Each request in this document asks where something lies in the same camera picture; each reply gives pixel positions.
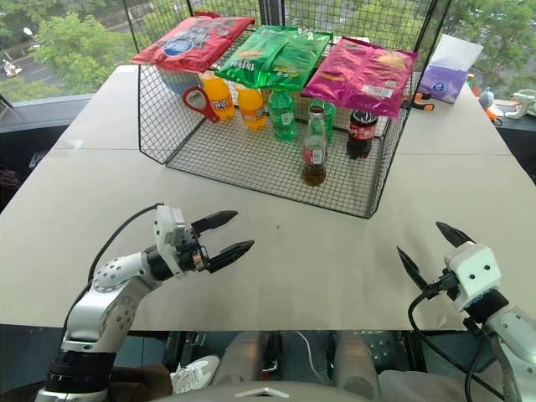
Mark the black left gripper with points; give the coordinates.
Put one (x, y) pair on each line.
(192, 255)

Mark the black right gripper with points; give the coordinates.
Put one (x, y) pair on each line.
(446, 282)

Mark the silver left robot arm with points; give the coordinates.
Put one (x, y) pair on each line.
(102, 310)

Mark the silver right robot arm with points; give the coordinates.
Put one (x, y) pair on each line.
(508, 331)

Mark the glass cola bottle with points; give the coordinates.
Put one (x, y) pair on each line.
(315, 155)

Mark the orange soda bottle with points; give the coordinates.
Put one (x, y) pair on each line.
(251, 111)
(222, 104)

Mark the green soda bottle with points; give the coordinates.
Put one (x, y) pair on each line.
(282, 117)
(330, 121)

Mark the black plastic cola bottle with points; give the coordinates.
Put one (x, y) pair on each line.
(361, 134)

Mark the grey trouser leg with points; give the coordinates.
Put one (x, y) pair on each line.
(243, 360)
(356, 360)

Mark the white sneaker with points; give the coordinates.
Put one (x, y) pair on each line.
(192, 374)

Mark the orange black clamp tool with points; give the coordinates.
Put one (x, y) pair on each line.
(425, 104)

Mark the grey robot torso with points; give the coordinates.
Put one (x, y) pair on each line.
(268, 393)

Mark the small colourful toy figure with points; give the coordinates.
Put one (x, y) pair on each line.
(488, 100)

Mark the purple tissue box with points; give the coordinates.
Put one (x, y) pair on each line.
(444, 84)

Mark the white plastic gadget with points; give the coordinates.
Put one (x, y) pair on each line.
(521, 104)

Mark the green chip bag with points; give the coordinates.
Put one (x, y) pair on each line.
(247, 58)
(303, 58)

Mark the magenta chip bag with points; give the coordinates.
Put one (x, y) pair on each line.
(360, 77)

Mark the red chip bag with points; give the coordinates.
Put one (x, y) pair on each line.
(192, 39)

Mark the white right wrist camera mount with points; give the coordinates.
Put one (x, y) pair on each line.
(473, 268)

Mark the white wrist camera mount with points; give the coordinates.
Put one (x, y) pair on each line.
(167, 234)
(473, 268)

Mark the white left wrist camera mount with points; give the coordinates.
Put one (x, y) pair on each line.
(167, 234)

